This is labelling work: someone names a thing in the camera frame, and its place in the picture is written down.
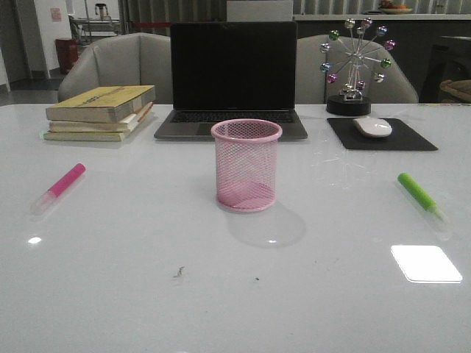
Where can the pink mesh pen holder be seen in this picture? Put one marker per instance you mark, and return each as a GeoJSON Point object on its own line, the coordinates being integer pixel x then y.
{"type": "Point", "coordinates": [246, 163]}

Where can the green highlighter pen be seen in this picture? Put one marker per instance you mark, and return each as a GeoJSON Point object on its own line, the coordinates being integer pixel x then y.
{"type": "Point", "coordinates": [421, 196]}

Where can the pink highlighter pen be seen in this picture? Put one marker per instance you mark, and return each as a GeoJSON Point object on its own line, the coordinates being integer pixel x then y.
{"type": "Point", "coordinates": [40, 206]}

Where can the grey laptop computer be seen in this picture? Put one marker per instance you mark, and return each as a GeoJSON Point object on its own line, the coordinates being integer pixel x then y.
{"type": "Point", "coordinates": [232, 70]}

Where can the middle white book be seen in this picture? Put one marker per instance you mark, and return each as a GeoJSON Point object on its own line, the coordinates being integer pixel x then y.
{"type": "Point", "coordinates": [124, 125]}

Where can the white computer mouse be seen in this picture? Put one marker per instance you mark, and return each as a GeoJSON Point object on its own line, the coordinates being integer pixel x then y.
{"type": "Point", "coordinates": [373, 127]}

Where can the left grey armchair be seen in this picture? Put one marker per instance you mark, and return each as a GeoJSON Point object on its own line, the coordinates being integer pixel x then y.
{"type": "Point", "coordinates": [134, 59]}

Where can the grey armchair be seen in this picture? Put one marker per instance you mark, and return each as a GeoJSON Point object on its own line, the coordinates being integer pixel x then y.
{"type": "Point", "coordinates": [311, 86]}
{"type": "Point", "coordinates": [134, 59]}

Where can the right grey armchair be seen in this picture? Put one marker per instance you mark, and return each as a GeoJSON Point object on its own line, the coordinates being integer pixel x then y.
{"type": "Point", "coordinates": [311, 86]}

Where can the top yellow book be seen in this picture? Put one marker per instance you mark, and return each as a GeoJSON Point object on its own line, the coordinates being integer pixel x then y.
{"type": "Point", "coordinates": [106, 104]}

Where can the ferris wheel desk ornament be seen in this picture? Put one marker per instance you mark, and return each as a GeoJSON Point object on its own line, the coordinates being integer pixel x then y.
{"type": "Point", "coordinates": [355, 58]}

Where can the black mouse pad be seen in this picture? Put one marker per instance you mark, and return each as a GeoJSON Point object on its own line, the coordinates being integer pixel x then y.
{"type": "Point", "coordinates": [402, 138]}

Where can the bottom yellow-green book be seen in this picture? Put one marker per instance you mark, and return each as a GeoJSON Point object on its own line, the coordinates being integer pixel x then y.
{"type": "Point", "coordinates": [88, 136]}

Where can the red trash bin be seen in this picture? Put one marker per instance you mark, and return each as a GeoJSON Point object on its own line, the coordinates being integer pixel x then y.
{"type": "Point", "coordinates": [67, 53]}

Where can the metal cart in background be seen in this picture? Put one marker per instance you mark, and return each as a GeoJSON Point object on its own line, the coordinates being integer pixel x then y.
{"type": "Point", "coordinates": [91, 20]}

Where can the fruit bowl on counter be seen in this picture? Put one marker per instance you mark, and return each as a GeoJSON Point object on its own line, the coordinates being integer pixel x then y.
{"type": "Point", "coordinates": [391, 8]}

